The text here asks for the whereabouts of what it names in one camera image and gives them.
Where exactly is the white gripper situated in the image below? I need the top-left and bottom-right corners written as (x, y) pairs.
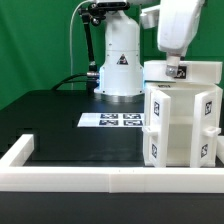
top-left (157, 0), bottom-right (204, 77)

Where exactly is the white cabinet box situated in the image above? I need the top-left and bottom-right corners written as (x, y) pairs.
top-left (145, 83), bottom-right (222, 167)

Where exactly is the small white cabinet block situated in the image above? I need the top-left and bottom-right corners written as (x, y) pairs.
top-left (144, 60), bottom-right (222, 84)

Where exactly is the white U-shaped frame fence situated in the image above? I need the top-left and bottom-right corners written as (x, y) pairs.
top-left (0, 134), bottom-right (224, 193)

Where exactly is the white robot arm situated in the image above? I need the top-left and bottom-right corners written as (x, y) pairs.
top-left (93, 0), bottom-right (205, 102)

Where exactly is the black cable bundle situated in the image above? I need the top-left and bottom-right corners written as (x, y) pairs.
top-left (51, 73), bottom-right (100, 91)

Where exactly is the white marker base plate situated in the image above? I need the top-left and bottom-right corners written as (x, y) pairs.
top-left (78, 113), bottom-right (144, 128)

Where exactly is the white cable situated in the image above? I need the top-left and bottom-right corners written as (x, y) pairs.
top-left (68, 0), bottom-right (93, 91)

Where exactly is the white door panel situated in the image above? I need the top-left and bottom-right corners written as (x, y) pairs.
top-left (190, 90), bottom-right (221, 168)
top-left (142, 89), bottom-right (171, 167)

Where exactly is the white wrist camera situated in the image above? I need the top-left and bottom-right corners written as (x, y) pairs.
top-left (140, 5), bottom-right (160, 29)

